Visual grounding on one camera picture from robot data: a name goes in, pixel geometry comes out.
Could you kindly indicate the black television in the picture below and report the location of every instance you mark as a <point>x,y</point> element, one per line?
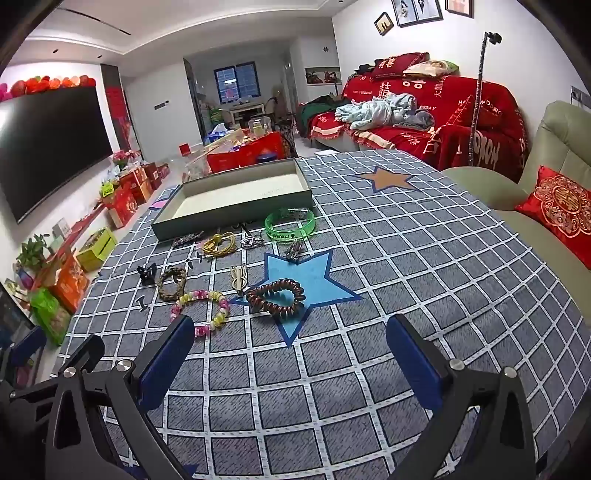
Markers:
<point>46,143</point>

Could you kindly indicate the black claw clip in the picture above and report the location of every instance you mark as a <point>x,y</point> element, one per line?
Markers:
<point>147,273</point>

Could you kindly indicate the small silver clasp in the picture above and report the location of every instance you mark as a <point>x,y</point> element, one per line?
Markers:
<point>251,241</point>

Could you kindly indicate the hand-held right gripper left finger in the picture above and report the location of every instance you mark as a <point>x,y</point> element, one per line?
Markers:
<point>168,355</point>

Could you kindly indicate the white console table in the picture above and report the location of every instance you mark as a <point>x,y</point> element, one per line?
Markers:
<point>249,113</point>

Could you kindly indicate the pale green armchair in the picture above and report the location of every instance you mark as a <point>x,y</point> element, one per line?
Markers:
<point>554,152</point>

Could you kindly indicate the potted plant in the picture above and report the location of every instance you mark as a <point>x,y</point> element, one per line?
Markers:
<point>32,251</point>

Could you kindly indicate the metal camera pole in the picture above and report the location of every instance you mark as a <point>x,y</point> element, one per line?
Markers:
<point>478,92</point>

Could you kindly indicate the green snack bag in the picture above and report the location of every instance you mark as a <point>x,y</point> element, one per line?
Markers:
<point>48,316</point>

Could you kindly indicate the small black picture frame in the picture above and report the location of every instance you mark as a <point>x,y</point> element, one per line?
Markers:
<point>383,23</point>

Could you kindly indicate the small red gift box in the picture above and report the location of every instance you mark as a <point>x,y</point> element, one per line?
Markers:
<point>154,173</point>

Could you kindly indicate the wall niche shelf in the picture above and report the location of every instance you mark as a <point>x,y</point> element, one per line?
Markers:
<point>323,76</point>

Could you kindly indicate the red embroidered cushion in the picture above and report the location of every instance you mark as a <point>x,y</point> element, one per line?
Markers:
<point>558,207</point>

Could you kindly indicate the small silver hair clip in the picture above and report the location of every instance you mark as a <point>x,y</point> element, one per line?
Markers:
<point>295,213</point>

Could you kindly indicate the grey plaid star tablecloth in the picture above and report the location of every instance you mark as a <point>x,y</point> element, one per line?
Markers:
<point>369,277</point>

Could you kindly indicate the double portrait picture frame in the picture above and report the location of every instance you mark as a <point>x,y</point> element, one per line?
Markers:
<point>417,10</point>

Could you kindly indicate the large red gift box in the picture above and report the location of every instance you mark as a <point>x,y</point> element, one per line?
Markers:
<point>122,203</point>

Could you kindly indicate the grey-green shallow box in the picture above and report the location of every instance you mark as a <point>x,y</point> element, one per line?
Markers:
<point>240,194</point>

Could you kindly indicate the gold hair clip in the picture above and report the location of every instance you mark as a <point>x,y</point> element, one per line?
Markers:
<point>238,278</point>

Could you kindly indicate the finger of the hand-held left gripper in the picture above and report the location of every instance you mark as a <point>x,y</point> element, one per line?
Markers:
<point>28,345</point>

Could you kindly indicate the dark green cloth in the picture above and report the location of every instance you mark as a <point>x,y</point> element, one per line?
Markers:
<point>318,108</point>

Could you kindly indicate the pink flower bouquet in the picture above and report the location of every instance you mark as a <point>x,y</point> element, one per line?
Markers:
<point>122,157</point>

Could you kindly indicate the red printed pillow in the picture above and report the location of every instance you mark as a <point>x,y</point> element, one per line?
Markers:
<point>399,62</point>

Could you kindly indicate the red wall decoration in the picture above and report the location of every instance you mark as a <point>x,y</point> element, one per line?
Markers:
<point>115,106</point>

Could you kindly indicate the yellow-green carton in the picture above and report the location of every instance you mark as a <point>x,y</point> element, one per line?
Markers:
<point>94,249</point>

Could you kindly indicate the silver rhinestone hair clip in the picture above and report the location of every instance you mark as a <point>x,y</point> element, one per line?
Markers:
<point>187,239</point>

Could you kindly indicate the clear plastic container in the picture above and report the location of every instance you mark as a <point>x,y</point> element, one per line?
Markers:
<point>198,161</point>

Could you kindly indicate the black bobby pin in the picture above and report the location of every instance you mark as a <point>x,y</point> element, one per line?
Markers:
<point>245,226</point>
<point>141,303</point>
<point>191,264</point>

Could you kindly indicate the floral cushion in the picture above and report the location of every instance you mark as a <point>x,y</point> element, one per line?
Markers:
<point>431,68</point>

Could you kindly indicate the light blue blanket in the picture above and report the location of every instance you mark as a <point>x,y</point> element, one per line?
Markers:
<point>383,110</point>

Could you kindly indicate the window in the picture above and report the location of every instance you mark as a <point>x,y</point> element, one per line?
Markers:
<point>235,83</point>

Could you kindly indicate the green translucent bangle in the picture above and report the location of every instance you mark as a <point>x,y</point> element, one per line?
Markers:
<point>277,229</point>

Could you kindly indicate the pink picture frame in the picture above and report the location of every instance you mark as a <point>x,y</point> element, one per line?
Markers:
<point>459,7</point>

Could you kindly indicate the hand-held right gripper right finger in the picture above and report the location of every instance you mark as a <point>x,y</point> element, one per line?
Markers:
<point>413,360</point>

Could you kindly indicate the red television console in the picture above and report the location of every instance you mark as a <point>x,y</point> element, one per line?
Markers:
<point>83,224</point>

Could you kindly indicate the wall outlet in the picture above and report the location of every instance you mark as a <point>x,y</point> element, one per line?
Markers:
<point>581,96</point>

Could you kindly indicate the sofa with red cover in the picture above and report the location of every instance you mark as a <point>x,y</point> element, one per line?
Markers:
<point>461,106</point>

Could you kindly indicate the row of red balloons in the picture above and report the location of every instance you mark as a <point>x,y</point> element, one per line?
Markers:
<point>46,85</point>

